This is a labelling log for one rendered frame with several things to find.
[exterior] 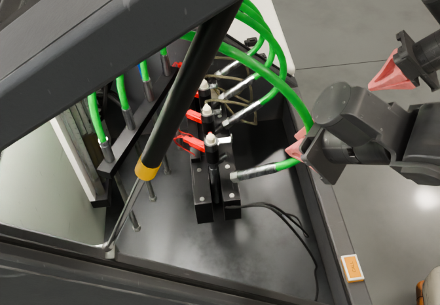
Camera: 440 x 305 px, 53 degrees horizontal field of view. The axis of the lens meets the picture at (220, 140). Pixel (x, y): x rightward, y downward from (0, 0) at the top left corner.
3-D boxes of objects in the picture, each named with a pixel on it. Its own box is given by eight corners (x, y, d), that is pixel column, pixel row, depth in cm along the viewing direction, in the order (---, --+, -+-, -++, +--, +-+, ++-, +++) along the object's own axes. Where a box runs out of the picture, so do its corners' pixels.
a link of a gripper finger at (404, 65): (352, 59, 79) (400, 31, 73) (375, 82, 82) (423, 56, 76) (353, 85, 75) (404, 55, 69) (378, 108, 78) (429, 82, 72)
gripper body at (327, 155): (296, 157, 60) (334, 157, 53) (330, 102, 63) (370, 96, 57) (324, 186, 62) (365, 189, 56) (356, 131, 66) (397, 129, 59)
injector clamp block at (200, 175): (241, 233, 104) (241, 198, 92) (200, 239, 103) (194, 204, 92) (224, 129, 126) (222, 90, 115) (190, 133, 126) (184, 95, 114)
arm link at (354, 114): (450, 188, 46) (472, 116, 48) (382, 135, 41) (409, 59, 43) (363, 180, 56) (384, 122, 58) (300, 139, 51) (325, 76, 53)
